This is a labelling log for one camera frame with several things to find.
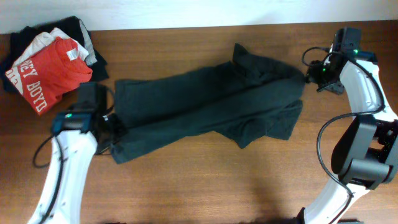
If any dark green t-shirt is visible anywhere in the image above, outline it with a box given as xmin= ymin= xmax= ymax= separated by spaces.
xmin=112 ymin=44 xmax=305 ymax=164

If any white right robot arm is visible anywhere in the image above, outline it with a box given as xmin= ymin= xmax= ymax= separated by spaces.
xmin=295 ymin=27 xmax=397 ymax=224

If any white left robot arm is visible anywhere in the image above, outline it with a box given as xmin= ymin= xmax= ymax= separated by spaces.
xmin=29 ymin=82 xmax=126 ymax=223

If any red printed folded shirt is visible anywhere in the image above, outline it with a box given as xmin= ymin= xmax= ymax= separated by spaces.
xmin=6 ymin=37 xmax=93 ymax=115

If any black folded garment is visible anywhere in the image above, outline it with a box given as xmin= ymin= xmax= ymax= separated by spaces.
xmin=1 ymin=16 xmax=109 ymax=93

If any white grey folded shirt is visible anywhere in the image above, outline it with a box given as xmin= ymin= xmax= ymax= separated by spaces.
xmin=10 ymin=16 xmax=97 ymax=67

